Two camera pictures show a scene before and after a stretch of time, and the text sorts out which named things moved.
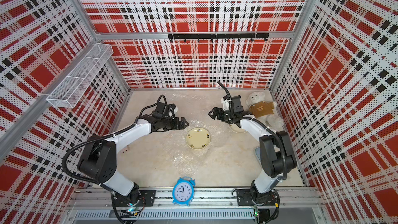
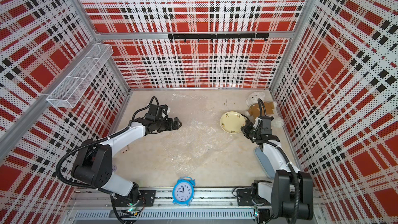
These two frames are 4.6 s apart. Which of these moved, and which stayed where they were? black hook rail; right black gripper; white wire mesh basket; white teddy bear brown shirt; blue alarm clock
Moved: right black gripper
Stayed: white wire mesh basket; white teddy bear brown shirt; black hook rail; blue alarm clock
